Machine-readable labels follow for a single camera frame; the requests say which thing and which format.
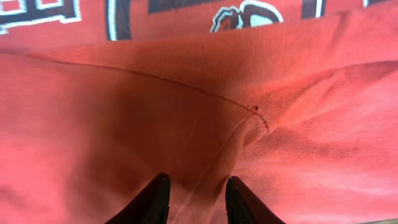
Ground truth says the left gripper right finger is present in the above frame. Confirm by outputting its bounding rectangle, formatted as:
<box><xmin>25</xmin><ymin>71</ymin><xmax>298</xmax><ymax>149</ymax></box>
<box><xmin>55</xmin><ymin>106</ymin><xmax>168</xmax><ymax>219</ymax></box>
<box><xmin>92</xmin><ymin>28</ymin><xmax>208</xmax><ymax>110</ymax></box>
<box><xmin>225</xmin><ymin>176</ymin><xmax>285</xmax><ymax>224</ymax></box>

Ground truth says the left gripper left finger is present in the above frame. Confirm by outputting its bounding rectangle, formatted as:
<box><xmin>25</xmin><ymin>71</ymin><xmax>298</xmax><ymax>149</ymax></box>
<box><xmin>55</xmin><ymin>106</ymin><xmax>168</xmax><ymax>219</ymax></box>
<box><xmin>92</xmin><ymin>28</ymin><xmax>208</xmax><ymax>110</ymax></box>
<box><xmin>106</xmin><ymin>173</ymin><xmax>170</xmax><ymax>224</ymax></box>

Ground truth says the red printed t-shirt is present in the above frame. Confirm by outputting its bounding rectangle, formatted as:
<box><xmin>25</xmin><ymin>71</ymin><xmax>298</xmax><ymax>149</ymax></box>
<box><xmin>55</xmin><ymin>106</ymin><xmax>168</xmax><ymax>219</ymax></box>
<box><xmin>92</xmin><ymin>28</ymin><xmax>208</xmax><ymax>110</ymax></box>
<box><xmin>1</xmin><ymin>1</ymin><xmax>397</xmax><ymax>223</ymax></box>

